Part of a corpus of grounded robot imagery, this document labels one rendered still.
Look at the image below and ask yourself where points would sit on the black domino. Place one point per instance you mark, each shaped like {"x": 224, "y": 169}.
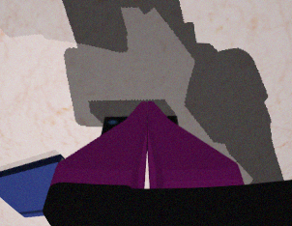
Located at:
{"x": 110, "y": 122}

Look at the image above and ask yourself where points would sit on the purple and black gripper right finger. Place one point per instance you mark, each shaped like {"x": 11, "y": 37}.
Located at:
{"x": 178, "y": 159}

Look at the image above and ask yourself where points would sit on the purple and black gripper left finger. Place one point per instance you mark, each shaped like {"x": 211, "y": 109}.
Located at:
{"x": 116, "y": 157}

